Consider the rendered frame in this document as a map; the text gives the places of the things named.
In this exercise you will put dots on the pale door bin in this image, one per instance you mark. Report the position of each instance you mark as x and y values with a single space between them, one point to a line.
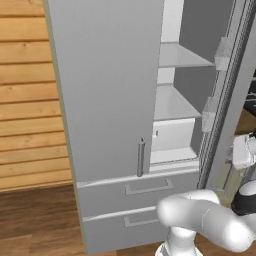
222 55
208 115

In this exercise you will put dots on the grey fridge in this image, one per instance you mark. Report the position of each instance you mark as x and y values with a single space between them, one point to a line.
110 83

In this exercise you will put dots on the grey closed fridge door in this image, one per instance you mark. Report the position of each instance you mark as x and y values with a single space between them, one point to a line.
106 83

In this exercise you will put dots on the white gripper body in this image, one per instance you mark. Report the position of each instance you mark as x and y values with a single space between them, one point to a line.
244 152

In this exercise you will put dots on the grey fridge drawer front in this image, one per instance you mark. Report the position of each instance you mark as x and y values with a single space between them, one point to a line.
106 233
100 196

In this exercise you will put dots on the grey open fridge door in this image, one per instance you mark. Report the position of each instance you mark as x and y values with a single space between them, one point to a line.
230 100

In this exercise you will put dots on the white fridge shelf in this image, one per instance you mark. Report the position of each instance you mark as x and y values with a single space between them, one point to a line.
173 105
180 56

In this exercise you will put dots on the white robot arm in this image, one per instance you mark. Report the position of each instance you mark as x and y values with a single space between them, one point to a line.
213 220

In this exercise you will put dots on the white crisper drawer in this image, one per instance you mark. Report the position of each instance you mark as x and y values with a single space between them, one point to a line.
173 136

